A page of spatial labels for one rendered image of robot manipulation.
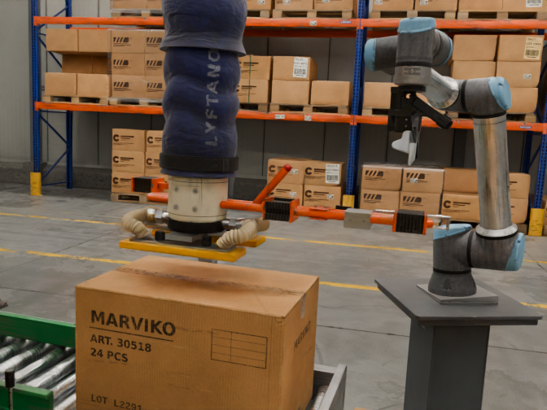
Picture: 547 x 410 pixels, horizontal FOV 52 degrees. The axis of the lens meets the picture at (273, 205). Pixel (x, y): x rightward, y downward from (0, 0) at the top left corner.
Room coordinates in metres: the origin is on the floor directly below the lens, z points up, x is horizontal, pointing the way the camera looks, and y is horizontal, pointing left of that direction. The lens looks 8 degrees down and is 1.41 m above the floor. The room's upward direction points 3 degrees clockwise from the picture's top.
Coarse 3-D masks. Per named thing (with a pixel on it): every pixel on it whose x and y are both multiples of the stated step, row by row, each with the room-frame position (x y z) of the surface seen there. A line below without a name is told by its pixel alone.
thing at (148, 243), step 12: (132, 240) 1.51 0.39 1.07; (144, 240) 1.51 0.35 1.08; (156, 240) 1.51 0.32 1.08; (168, 240) 1.53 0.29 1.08; (204, 240) 1.47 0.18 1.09; (168, 252) 1.46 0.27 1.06; (180, 252) 1.45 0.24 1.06; (192, 252) 1.44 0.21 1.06; (204, 252) 1.44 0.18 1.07; (216, 252) 1.43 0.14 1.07; (228, 252) 1.44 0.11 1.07; (240, 252) 1.46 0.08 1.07
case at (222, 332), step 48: (96, 288) 1.46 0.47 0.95; (144, 288) 1.48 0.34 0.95; (192, 288) 1.50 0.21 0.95; (240, 288) 1.52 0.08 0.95; (288, 288) 1.54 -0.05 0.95; (96, 336) 1.46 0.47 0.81; (144, 336) 1.42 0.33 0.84; (192, 336) 1.38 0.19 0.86; (240, 336) 1.34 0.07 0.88; (288, 336) 1.35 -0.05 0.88; (96, 384) 1.46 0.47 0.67; (144, 384) 1.41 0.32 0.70; (192, 384) 1.38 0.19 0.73; (240, 384) 1.34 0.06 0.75; (288, 384) 1.37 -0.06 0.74
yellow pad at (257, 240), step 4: (152, 232) 1.69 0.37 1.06; (168, 232) 1.67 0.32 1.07; (212, 236) 1.64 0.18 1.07; (216, 236) 1.64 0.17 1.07; (256, 236) 1.67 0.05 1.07; (260, 236) 1.68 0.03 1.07; (264, 236) 1.68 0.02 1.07; (212, 240) 1.63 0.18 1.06; (216, 240) 1.63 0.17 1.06; (252, 240) 1.61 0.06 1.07; (256, 240) 1.61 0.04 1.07; (260, 240) 1.64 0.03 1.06; (264, 240) 1.67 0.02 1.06; (236, 244) 1.61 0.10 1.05; (240, 244) 1.61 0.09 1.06; (244, 244) 1.61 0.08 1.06; (248, 244) 1.60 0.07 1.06; (252, 244) 1.60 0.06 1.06; (256, 244) 1.60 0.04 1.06
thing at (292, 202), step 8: (264, 200) 1.50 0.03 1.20; (272, 200) 1.57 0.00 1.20; (280, 200) 1.58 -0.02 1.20; (288, 200) 1.57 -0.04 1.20; (296, 200) 1.52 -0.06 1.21; (264, 208) 1.50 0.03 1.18; (272, 208) 1.50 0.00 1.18; (280, 208) 1.48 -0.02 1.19; (288, 208) 1.48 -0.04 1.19; (264, 216) 1.50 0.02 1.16; (272, 216) 1.49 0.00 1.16; (280, 216) 1.48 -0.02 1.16; (288, 216) 1.48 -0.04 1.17; (296, 216) 1.54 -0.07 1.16
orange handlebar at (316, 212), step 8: (160, 184) 1.90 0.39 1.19; (152, 200) 1.61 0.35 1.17; (160, 200) 1.60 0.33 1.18; (232, 200) 1.58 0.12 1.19; (240, 200) 1.58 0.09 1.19; (232, 208) 1.54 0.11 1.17; (240, 208) 1.53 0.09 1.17; (248, 208) 1.53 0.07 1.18; (256, 208) 1.52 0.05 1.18; (296, 208) 1.49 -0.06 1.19; (304, 208) 1.49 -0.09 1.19; (312, 208) 1.48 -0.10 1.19; (320, 208) 1.48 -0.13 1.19; (328, 208) 1.49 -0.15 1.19; (312, 216) 1.48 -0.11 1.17; (320, 216) 1.47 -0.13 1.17; (328, 216) 1.47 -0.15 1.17; (336, 216) 1.46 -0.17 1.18; (344, 216) 1.45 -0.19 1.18; (376, 216) 1.44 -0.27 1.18; (384, 216) 1.43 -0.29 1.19; (392, 216) 1.46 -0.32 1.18; (384, 224) 1.43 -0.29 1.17; (432, 224) 1.41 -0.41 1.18
